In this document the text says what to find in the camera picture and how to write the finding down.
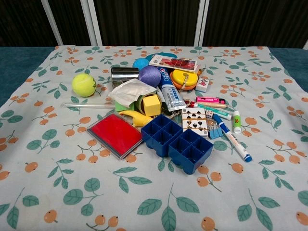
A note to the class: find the yellow round disc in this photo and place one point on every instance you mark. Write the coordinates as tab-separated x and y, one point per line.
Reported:
184	75

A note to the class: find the yellow toy banana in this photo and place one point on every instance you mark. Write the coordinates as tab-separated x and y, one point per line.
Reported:
139	119

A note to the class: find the clear plastic tube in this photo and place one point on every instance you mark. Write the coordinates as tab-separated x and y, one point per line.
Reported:
84	105

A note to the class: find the Crest toothpaste tube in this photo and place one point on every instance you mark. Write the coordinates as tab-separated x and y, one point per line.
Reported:
170	92

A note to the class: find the pink lip balm tube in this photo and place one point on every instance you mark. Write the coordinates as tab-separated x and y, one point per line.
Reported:
208	99

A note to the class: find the red stamp pad case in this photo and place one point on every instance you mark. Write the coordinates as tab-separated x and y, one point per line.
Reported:
115	134

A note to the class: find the purple foam ball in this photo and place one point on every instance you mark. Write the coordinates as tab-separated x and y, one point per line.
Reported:
149	76

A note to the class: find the small white dice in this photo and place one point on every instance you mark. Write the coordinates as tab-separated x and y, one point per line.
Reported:
209	114

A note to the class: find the floral print tablecloth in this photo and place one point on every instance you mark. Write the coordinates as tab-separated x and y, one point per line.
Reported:
72	192

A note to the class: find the blue four-cell tray block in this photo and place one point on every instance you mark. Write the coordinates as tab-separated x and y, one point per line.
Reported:
160	133
190	151

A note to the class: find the shiny steel cup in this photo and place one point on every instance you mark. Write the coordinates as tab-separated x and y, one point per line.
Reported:
124	75

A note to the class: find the yellow-green tennis ball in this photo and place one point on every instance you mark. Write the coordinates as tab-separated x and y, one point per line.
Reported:
84	85

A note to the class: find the white green labelled tube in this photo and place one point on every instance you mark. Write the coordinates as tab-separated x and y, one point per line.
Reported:
221	113

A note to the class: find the blue binder clips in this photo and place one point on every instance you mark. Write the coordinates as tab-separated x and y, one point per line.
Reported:
215	132

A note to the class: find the white partition post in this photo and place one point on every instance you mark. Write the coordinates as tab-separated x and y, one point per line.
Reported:
51	21
305	44
91	21
201	21

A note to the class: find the card pack with red picture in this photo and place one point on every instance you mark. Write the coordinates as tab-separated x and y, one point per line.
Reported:
173	62

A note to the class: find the banded playing card deck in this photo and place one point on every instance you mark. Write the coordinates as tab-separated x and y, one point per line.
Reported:
195	121

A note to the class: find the white mahjong tile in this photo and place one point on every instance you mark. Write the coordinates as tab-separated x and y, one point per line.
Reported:
201	84

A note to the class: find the white glue stick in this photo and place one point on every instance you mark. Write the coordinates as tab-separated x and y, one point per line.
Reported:
237	121

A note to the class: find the white plastic pouch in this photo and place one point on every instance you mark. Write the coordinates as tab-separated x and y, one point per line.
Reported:
131	91

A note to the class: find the yellow foam cube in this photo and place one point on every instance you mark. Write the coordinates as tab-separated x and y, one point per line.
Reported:
151	103

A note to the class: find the blue foam ball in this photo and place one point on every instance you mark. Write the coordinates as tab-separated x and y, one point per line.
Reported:
140	63

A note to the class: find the blue white marker pen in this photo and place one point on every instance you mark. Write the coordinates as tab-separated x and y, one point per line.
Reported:
231	137

